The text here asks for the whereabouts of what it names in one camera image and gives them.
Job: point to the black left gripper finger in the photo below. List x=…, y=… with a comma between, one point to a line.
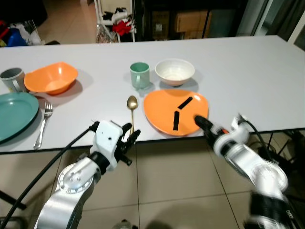
x=127, y=127
x=134, y=136

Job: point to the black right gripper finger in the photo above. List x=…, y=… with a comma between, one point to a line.
x=206, y=122
x=200, y=127

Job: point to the gold spoon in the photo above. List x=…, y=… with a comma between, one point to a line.
x=132, y=102

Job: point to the silver fork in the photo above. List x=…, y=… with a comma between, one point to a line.
x=46, y=110

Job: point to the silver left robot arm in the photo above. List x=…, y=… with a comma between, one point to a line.
x=71, y=186

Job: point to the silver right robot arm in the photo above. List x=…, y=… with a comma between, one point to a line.
x=262, y=174

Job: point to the orange plate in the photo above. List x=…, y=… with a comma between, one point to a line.
x=159, y=112

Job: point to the green mug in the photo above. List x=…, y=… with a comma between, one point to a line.
x=139, y=75

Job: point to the white bowl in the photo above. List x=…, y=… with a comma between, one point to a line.
x=175, y=71

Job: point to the orange bowl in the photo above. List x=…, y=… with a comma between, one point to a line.
x=50, y=78

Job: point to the red cloth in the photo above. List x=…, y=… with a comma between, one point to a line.
x=123, y=27

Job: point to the brown cardboard box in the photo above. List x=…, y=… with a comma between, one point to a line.
x=193, y=21

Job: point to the white rack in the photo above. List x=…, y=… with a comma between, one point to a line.
x=97, y=19

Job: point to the teal plate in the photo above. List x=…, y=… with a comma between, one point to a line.
x=14, y=114

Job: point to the grey mug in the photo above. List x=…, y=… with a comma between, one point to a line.
x=12, y=78

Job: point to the white framed glass door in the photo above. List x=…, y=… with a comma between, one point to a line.
x=299, y=36

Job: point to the blue bag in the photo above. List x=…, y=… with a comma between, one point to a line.
x=14, y=37

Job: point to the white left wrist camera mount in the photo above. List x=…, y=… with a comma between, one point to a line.
x=107, y=138

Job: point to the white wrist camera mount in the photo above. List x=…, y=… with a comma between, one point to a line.
x=238, y=128
x=107, y=138

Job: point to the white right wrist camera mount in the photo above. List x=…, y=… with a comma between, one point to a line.
x=238, y=128

